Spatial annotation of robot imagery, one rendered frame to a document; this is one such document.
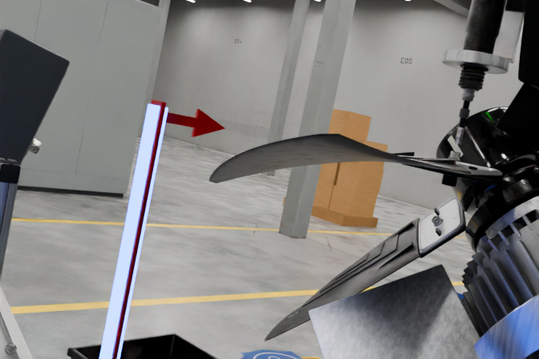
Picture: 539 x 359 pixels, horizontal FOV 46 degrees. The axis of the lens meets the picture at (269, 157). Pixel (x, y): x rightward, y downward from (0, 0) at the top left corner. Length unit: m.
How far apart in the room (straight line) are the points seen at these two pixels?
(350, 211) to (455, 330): 8.25
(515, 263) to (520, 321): 0.06
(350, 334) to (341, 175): 8.42
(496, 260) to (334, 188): 8.46
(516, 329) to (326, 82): 6.39
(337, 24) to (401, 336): 6.43
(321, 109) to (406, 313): 6.29
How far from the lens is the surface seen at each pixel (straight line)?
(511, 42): 0.71
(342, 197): 8.99
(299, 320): 0.81
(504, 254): 0.66
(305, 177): 6.92
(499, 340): 0.63
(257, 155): 0.57
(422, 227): 0.83
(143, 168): 0.51
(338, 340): 0.66
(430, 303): 0.67
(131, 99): 7.36
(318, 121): 6.92
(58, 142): 7.04
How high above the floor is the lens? 1.19
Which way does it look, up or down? 3 degrees down
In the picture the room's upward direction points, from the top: 11 degrees clockwise
